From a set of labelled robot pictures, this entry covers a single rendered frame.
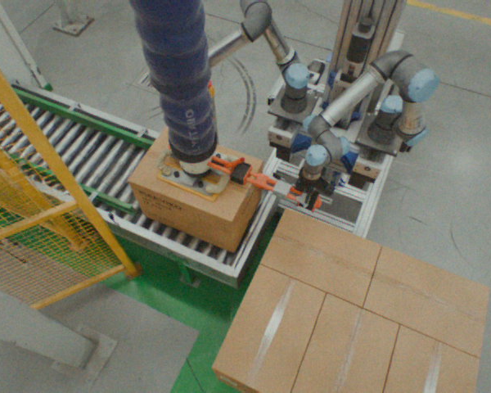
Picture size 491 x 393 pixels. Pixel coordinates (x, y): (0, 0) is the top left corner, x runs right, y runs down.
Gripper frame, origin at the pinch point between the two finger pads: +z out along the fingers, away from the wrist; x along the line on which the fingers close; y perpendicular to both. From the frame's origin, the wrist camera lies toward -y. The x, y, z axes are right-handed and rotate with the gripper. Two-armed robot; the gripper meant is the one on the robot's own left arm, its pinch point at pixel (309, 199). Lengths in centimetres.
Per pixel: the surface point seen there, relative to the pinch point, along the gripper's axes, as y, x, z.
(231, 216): 32.1, 17.8, 13.3
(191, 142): 55, 8, -22
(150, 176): 80, 15, 13
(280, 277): 1, 22, 54
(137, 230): 87, 33, 49
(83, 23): 297, -160, 105
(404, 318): -66, 14, 53
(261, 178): 24.4, 0.1, -1.2
